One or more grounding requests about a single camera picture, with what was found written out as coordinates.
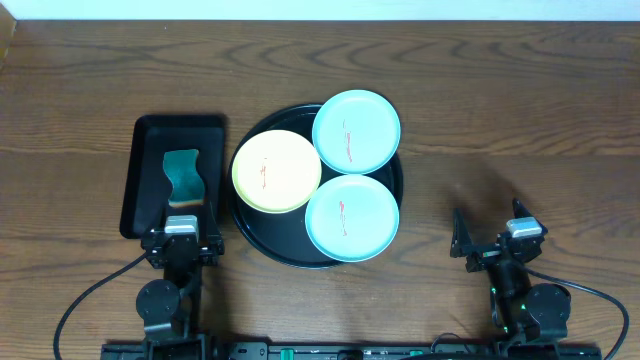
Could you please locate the round black tray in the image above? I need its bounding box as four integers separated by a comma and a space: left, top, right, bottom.
229, 104, 403, 268

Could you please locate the yellow plate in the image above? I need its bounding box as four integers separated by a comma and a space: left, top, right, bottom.
231, 130, 322, 214

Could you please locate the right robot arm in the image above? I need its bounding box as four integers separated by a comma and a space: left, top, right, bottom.
450, 199, 571, 343

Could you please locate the green yellow sponge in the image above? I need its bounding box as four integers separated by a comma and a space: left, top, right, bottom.
163, 149, 205, 208

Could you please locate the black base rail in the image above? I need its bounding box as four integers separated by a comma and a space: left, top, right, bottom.
99, 339, 604, 360

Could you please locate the light blue plate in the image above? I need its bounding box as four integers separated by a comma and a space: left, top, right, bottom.
305, 175, 400, 262
311, 89, 401, 174

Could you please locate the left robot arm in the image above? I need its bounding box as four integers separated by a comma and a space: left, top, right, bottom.
136, 229, 224, 343

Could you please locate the rectangular black tray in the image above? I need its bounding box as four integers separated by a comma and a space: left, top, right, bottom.
119, 113, 227, 239

